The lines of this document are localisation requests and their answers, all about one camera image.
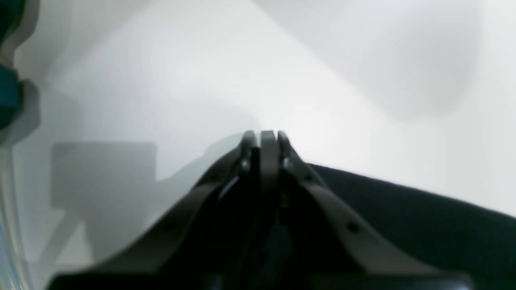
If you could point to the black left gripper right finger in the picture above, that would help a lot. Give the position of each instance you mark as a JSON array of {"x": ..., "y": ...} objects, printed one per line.
[{"x": 380, "y": 265}]

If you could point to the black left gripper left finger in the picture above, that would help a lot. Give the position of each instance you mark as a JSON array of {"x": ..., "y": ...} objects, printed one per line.
[{"x": 133, "y": 223}]

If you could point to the black T-shirt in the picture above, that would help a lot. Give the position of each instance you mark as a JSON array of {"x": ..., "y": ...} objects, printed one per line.
[{"x": 447, "y": 233}]

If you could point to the blue glue gun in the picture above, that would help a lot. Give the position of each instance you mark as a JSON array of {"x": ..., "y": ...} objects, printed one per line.
[{"x": 19, "y": 97}]

